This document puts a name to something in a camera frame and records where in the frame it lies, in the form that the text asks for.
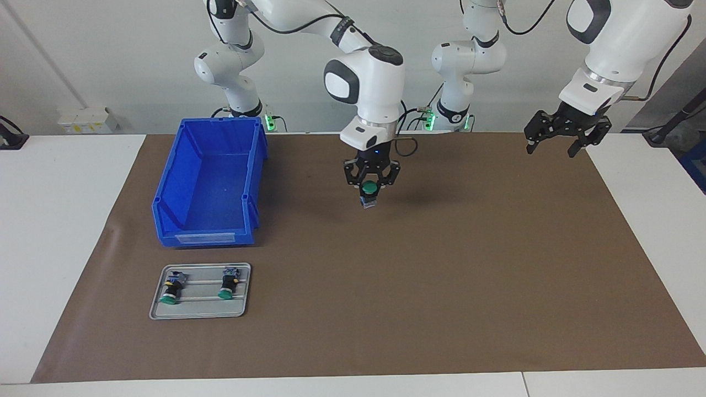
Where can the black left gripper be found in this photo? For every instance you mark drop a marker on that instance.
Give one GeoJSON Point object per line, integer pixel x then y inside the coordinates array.
{"type": "Point", "coordinates": [582, 118]}

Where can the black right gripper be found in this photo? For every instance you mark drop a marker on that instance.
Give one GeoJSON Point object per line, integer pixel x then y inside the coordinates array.
{"type": "Point", "coordinates": [374, 159]}

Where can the green push button switch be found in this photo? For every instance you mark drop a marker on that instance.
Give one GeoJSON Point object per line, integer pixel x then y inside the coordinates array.
{"type": "Point", "coordinates": [227, 284]}
{"type": "Point", "coordinates": [369, 189]}
{"type": "Point", "coordinates": [171, 289]}

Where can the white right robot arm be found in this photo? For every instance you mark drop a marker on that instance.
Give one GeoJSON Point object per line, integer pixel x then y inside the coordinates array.
{"type": "Point", "coordinates": [375, 82]}

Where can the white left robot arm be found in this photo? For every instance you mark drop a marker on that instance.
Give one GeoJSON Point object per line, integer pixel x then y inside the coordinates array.
{"type": "Point", "coordinates": [623, 44]}

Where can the black pole stand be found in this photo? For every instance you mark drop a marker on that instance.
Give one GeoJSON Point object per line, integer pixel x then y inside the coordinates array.
{"type": "Point", "coordinates": [659, 137]}

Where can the brown table mat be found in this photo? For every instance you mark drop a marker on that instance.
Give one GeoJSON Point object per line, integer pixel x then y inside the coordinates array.
{"type": "Point", "coordinates": [386, 275]}

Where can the blue crate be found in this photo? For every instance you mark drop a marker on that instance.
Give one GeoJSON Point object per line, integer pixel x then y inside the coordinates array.
{"type": "Point", "coordinates": [698, 165]}

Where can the blue plastic storage bin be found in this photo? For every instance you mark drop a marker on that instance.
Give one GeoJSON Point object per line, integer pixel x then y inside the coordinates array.
{"type": "Point", "coordinates": [212, 193]}

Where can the grey metal tray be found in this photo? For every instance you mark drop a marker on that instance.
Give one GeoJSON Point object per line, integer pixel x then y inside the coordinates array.
{"type": "Point", "coordinates": [198, 309]}

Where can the white wall power box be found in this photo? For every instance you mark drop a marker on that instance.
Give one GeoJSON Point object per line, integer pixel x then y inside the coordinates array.
{"type": "Point", "coordinates": [88, 118]}

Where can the black clamp mount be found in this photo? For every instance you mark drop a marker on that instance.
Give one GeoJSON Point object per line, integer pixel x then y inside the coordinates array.
{"type": "Point", "coordinates": [14, 140]}

